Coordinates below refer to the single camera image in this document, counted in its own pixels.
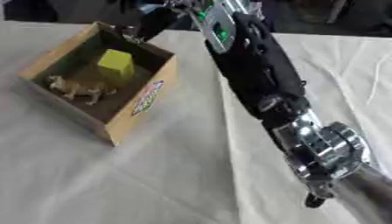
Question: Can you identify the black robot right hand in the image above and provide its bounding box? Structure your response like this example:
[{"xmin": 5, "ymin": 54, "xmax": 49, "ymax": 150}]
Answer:
[{"xmin": 117, "ymin": 6, "xmax": 183, "ymax": 46}]

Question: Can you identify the tan cardboard box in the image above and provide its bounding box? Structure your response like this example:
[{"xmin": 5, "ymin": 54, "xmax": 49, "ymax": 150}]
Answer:
[{"xmin": 17, "ymin": 20, "xmax": 181, "ymax": 147}]

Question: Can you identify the yellow block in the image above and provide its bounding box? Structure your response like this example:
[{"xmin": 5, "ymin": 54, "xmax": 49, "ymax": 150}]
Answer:
[{"xmin": 94, "ymin": 48, "xmax": 138, "ymax": 86}]

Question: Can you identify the tan toy animal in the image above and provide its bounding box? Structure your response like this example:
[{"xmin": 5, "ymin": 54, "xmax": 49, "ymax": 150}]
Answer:
[{"xmin": 47, "ymin": 74, "xmax": 120, "ymax": 107}]

